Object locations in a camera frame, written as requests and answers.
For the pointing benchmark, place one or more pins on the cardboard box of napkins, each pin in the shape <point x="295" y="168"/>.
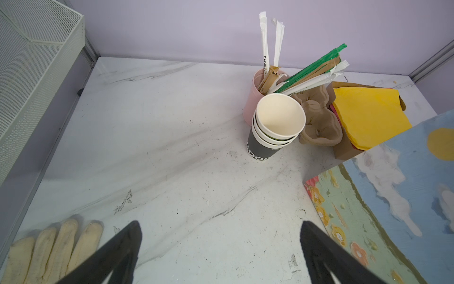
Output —
<point x="347" y="142"/>

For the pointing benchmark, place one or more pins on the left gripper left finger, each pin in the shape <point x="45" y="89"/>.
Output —
<point x="115" y="260"/>

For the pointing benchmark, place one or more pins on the white and green paper bag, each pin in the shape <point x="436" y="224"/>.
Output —
<point x="392" y="207"/>

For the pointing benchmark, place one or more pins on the brown pulp cup carriers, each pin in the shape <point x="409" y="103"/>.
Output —
<point x="322" y="127"/>

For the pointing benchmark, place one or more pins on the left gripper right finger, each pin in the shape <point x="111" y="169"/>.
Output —
<point x="325" y="258"/>

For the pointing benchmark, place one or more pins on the pink utensil holder cup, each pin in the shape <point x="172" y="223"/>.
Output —
<point x="253" y="98"/>

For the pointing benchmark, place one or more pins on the white work glove left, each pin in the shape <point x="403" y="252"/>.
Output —
<point x="52" y="255"/>

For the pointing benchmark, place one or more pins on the white two-tier mesh shelf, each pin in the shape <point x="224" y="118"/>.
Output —
<point x="40" y="41"/>

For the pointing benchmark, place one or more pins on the stack of black paper cups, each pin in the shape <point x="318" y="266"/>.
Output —
<point x="276" y="122"/>

